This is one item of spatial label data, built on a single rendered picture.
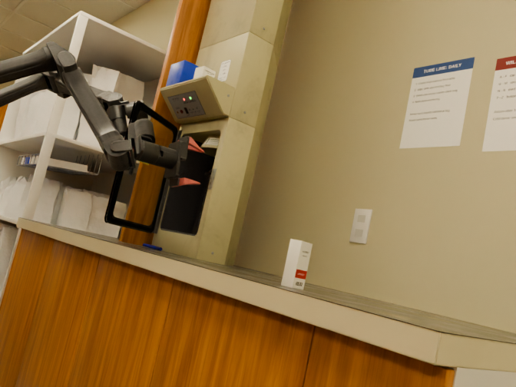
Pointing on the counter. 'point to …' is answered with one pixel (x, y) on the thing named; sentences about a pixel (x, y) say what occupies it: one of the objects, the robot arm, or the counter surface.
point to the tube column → (247, 21)
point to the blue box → (181, 72)
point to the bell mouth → (210, 144)
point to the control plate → (186, 104)
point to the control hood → (223, 97)
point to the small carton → (203, 72)
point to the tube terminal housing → (229, 149)
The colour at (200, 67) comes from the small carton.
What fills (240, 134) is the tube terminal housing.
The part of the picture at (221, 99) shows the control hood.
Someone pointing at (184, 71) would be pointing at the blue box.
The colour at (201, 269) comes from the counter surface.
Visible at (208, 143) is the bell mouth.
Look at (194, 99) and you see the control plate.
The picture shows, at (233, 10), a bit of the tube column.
